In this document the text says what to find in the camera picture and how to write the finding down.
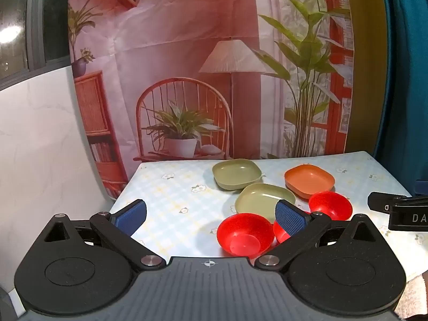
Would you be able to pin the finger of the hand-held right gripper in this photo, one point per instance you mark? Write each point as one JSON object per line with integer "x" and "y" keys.
{"x": 378, "y": 202}

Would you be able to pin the green square plate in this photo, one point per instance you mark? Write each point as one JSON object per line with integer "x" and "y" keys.
{"x": 261, "y": 200}
{"x": 236, "y": 174}

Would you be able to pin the floral checked tablecloth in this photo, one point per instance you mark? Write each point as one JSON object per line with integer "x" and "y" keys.
{"x": 174, "y": 190}

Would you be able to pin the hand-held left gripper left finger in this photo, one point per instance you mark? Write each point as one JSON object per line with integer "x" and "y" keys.
{"x": 132, "y": 216}

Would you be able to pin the printed room backdrop cloth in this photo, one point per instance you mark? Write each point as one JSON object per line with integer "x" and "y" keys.
{"x": 187, "y": 73}

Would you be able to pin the red plastic bowl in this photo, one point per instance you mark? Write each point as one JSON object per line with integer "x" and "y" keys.
{"x": 243, "y": 234}
{"x": 331, "y": 204}
{"x": 280, "y": 232}

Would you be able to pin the orange square plate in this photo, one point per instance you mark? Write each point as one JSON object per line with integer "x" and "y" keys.
{"x": 309, "y": 180}

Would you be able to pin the teal curtain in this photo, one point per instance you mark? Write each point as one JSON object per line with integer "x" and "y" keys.
{"x": 406, "y": 73}

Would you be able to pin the white towel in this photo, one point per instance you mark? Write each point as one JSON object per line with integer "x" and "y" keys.
{"x": 414, "y": 296}

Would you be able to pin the dark window frame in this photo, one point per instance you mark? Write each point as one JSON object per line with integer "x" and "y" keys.
{"x": 36, "y": 20}

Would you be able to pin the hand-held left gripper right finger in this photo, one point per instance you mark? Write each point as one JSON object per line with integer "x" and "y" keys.
{"x": 290, "y": 219}

